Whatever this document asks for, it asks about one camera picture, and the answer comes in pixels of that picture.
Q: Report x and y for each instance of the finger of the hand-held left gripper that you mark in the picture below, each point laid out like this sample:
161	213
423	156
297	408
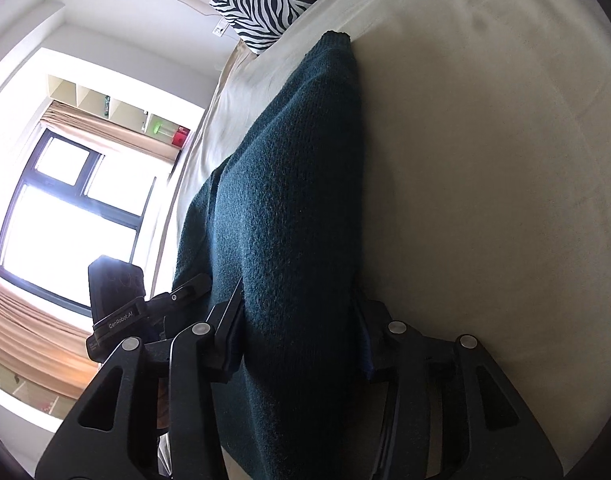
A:
190	291

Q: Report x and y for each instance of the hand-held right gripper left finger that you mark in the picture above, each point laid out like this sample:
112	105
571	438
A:
231	340

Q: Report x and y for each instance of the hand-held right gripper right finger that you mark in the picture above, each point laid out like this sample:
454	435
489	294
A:
368	355

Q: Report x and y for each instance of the dark teal knit sweater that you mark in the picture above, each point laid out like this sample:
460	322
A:
285	235

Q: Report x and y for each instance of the black framed window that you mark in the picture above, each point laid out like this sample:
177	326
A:
70	230

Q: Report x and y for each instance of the beige curtain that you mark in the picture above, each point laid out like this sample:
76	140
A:
110	127
30	330

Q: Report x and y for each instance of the white low shelf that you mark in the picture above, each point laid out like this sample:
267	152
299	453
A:
25	400

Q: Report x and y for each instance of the red box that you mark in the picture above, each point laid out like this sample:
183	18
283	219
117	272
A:
181	136

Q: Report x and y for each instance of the green container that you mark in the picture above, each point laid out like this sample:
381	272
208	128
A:
157	126

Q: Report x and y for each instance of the white cubby shelf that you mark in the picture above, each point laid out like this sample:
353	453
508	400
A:
90	100

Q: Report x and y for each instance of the bed with cream sheet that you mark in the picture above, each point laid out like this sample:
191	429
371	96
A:
485	185

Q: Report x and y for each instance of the zebra print pillow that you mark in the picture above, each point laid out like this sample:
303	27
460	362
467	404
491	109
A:
270	0

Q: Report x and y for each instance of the white wall socket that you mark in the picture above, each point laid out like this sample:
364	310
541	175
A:
221	28

